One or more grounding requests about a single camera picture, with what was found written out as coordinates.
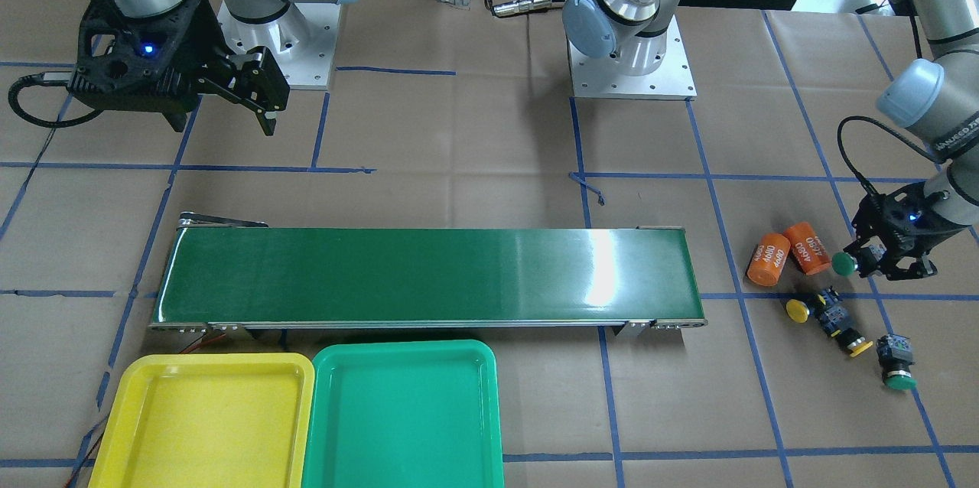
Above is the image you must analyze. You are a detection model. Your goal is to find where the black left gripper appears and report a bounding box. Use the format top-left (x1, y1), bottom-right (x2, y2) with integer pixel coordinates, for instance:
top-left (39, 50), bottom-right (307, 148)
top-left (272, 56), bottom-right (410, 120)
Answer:
top-left (852, 184), bottom-right (938, 280)

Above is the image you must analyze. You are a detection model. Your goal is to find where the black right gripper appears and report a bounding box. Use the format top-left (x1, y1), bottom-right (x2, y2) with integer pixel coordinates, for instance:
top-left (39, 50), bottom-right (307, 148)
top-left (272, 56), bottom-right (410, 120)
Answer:
top-left (69, 0), bottom-right (290, 136)

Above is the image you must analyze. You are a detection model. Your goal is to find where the orange cylinder with 4680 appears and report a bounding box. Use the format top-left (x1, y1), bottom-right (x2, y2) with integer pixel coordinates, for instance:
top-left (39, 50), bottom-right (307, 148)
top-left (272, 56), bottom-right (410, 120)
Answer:
top-left (782, 222), bottom-right (831, 275)

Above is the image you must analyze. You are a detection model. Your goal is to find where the yellow push button switch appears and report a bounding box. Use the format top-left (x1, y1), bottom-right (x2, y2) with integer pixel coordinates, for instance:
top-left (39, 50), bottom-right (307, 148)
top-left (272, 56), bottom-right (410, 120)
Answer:
top-left (784, 287), bottom-right (841, 324)

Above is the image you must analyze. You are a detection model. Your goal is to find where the green push button switch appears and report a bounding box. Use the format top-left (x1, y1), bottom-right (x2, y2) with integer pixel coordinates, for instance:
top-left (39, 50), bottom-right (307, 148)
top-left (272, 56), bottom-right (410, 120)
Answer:
top-left (831, 248), bottom-right (859, 278)

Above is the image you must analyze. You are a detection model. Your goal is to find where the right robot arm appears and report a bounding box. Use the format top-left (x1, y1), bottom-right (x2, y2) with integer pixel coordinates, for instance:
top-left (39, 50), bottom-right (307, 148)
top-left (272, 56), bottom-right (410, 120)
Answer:
top-left (9, 0), bottom-right (357, 136)

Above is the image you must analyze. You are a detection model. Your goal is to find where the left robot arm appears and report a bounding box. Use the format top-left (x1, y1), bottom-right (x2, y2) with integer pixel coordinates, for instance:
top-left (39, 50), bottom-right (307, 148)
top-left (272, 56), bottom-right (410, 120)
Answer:
top-left (279, 0), bottom-right (977, 291)

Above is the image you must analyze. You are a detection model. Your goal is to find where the green conveyor belt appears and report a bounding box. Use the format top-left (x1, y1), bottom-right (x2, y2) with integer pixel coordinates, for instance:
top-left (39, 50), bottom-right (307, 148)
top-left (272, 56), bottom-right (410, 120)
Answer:
top-left (150, 217), bottom-right (707, 330)

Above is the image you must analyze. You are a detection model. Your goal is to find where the yellow plastic tray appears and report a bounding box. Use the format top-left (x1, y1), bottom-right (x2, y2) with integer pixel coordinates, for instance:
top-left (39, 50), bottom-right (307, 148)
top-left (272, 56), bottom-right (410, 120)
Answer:
top-left (89, 353), bottom-right (314, 487)

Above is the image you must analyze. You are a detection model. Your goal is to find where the green plastic tray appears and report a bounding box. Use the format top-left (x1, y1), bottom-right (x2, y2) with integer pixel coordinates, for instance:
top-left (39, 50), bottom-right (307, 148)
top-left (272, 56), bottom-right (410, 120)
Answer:
top-left (303, 340), bottom-right (505, 487)

